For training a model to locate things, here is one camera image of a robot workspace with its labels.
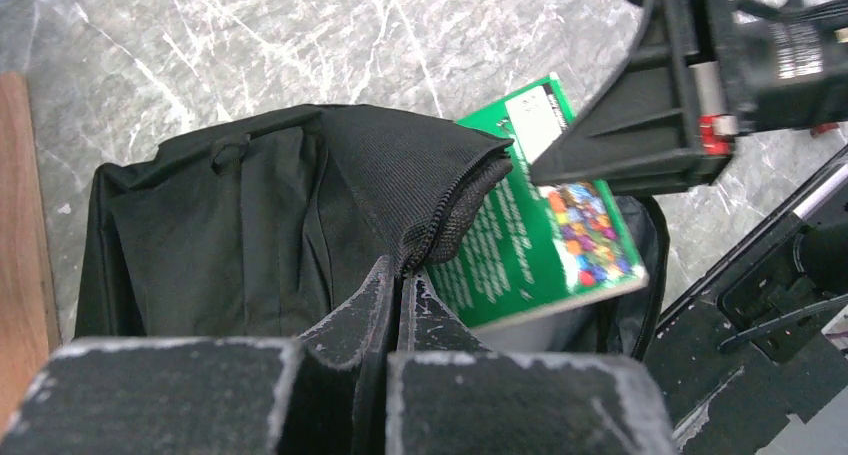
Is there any brown wooden board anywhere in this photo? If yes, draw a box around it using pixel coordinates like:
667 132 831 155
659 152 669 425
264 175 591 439
1 72 61 432

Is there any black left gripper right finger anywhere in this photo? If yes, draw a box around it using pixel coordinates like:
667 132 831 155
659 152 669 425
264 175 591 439
385 274 676 454

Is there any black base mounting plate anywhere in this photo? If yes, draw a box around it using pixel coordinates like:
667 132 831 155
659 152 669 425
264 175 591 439
645 151 847 454

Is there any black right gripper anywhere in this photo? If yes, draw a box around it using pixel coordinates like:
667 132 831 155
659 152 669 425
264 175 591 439
530 0 847 195

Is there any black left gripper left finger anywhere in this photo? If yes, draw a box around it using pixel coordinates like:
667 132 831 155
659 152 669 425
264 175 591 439
1 256 396 454

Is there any black student backpack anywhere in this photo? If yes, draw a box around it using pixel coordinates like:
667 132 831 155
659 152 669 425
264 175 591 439
74 103 670 362

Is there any green book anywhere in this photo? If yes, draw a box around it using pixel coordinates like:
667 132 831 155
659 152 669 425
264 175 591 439
427 73 649 333

